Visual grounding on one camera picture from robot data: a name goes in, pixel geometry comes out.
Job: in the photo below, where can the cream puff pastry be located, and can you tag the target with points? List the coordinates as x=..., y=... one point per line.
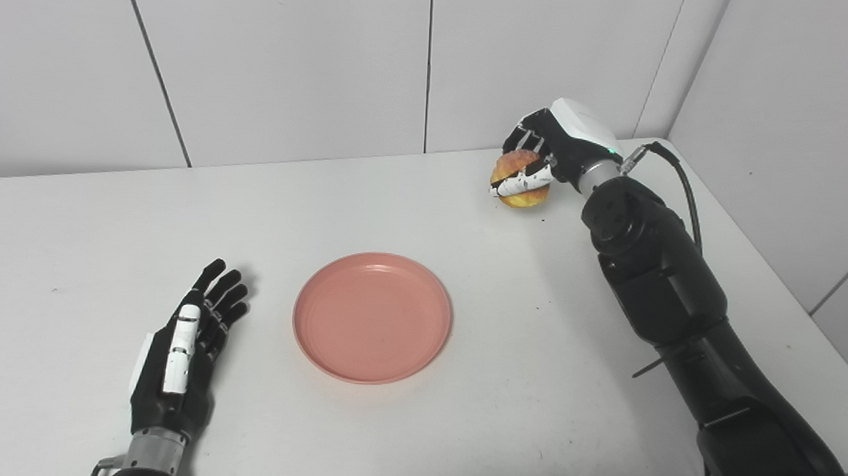
x=512, y=163

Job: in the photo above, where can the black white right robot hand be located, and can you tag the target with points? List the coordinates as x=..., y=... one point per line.
x=574, y=148

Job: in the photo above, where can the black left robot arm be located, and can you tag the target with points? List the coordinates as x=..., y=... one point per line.
x=153, y=459

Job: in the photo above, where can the pink round plate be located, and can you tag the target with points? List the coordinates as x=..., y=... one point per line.
x=372, y=318

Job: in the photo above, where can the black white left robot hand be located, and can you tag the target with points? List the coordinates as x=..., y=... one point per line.
x=152, y=391

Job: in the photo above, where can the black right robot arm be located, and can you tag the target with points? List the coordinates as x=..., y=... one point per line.
x=665, y=291

